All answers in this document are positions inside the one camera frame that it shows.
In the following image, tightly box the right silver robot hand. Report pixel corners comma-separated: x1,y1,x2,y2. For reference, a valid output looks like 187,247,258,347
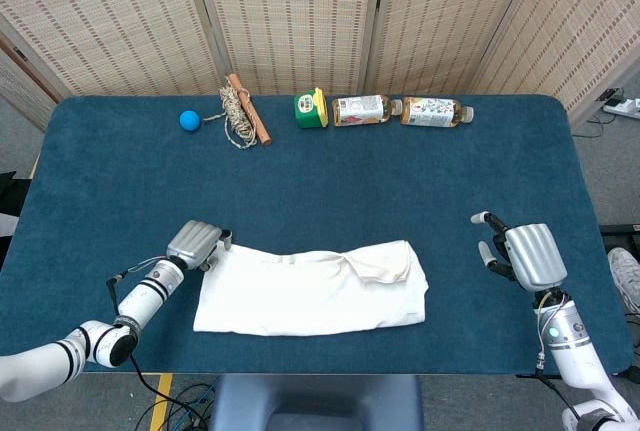
469,210,569,293

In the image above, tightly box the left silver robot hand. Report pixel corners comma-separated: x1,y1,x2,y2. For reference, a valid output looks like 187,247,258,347
165,219,234,273

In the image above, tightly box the white t-shirt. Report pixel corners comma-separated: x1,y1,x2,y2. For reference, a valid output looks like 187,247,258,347
192,239,430,337

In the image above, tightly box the white sneaker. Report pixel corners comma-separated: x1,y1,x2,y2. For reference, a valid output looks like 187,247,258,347
607,247,640,313

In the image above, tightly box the brown wooden stick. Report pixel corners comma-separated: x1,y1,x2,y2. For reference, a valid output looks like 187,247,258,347
226,74,273,146

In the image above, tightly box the blue table cover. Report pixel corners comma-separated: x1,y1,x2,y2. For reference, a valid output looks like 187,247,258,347
0,94,635,376

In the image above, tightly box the white power strip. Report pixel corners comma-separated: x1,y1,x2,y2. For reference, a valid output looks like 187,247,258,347
602,97,640,120

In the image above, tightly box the green container with yellow lid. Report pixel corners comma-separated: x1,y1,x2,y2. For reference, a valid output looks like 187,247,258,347
293,87,331,130

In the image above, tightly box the tea bottle with white label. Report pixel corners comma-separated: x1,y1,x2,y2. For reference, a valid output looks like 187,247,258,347
400,96,475,128

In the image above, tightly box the tea bottle with fruit label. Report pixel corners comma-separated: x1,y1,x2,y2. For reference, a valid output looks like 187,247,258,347
332,94,404,128

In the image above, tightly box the woven folding screen panel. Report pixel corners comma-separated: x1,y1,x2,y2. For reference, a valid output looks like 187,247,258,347
469,0,640,127
364,0,544,97
187,0,386,97
0,33,64,132
0,0,224,97

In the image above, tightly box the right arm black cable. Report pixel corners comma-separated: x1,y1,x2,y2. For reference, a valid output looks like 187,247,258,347
534,295,586,425

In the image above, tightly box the braided beige rope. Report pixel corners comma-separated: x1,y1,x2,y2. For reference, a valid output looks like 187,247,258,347
201,85,259,151

